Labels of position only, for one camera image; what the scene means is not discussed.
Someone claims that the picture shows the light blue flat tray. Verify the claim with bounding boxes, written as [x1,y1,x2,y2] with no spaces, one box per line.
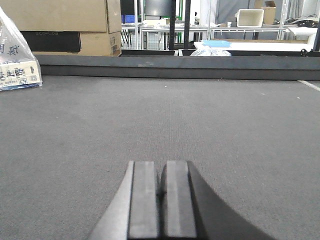
[201,40,231,48]

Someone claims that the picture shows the white plastic tub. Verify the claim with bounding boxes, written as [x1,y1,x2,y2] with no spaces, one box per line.
[234,9,264,28]

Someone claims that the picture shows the dark blue bin background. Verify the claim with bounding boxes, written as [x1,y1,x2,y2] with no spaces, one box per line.
[121,14,135,24]

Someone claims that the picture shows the large cardboard box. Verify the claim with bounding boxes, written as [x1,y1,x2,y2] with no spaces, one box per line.
[0,0,122,34]

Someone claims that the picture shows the lower cardboard box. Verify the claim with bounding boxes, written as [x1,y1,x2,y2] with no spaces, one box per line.
[28,31,121,57]

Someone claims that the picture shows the small brown cardboard box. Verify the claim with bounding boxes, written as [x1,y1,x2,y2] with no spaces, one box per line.
[261,6,276,25]

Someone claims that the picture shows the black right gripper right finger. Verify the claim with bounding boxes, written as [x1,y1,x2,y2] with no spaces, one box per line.
[160,160,272,240]

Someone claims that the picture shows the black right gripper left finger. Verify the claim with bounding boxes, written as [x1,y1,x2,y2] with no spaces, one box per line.
[88,161,160,240]

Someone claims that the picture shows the crumpled clear plastic bag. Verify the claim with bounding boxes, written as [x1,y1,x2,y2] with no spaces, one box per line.
[190,47,232,57]

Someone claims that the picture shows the printed clear plastic bag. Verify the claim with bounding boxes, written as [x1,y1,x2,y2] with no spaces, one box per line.
[0,10,43,91]

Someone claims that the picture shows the white metal frame table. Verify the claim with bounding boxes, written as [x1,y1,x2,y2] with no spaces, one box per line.
[139,24,291,51]

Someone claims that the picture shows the dark foam edge strip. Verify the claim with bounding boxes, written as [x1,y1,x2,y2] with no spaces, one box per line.
[36,55,320,81]

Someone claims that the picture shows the black vertical post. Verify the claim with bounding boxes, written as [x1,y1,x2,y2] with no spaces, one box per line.
[168,0,176,51]

